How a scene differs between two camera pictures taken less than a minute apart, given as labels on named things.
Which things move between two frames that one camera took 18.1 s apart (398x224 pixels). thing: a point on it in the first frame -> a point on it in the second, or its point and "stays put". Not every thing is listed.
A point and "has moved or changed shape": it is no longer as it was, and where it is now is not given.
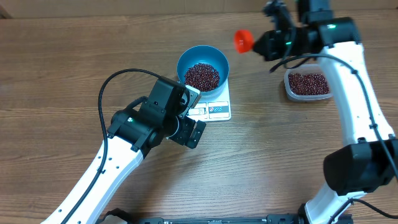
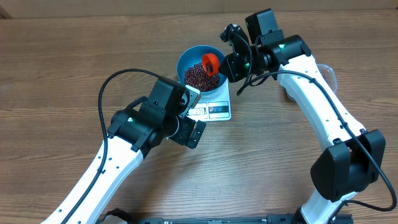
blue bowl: (204, 67) stays put
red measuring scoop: (244, 40) has moved or changed shape
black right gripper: (278, 42) -> (234, 64)
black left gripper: (183, 138) stays put
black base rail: (274, 218) stays put
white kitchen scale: (212, 107) stays put
